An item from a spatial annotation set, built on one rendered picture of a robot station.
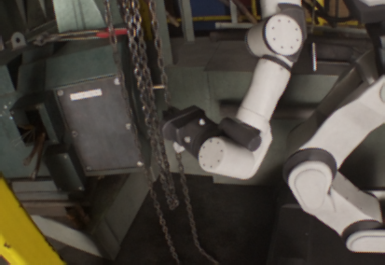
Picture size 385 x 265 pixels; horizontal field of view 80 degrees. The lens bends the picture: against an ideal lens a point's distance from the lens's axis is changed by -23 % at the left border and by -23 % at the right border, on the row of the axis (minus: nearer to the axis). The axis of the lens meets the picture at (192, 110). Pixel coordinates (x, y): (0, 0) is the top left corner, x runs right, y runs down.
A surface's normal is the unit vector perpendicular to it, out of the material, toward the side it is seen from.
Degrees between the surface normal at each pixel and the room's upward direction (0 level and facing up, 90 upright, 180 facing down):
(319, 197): 90
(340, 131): 90
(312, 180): 90
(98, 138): 90
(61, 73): 45
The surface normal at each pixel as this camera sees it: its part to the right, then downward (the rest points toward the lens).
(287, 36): 0.14, 0.11
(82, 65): -0.04, -0.26
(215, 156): -0.70, -0.31
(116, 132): 0.07, 0.49
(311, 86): -0.27, 0.51
